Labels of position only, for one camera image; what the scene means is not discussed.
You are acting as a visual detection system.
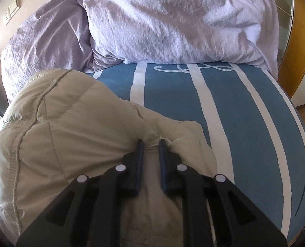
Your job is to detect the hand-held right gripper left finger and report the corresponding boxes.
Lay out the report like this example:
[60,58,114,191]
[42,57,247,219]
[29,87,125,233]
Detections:
[16,139,145,247]

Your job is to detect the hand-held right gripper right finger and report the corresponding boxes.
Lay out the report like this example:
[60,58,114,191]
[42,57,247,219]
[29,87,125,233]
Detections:
[159,138,288,247]

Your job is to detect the beige down jacket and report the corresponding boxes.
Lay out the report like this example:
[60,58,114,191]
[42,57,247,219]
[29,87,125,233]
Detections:
[0,68,218,247]

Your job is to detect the blue striped bed sheet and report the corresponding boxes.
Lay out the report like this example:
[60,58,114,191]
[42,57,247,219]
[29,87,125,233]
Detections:
[86,62,305,242]

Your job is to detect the right lavender pillow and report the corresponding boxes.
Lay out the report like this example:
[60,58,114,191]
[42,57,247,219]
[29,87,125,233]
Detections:
[79,0,280,80]

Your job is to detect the purple pillow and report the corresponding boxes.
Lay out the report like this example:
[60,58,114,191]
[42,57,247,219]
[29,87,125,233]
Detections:
[0,0,97,105]

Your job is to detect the wooden headboard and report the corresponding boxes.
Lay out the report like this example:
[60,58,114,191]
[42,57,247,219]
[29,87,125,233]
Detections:
[264,0,305,99]

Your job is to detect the white wall socket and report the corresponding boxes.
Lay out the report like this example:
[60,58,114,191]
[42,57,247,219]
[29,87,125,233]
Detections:
[2,12,13,26]

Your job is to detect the white wall switch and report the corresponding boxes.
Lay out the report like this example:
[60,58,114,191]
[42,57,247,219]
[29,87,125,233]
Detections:
[9,0,21,15]

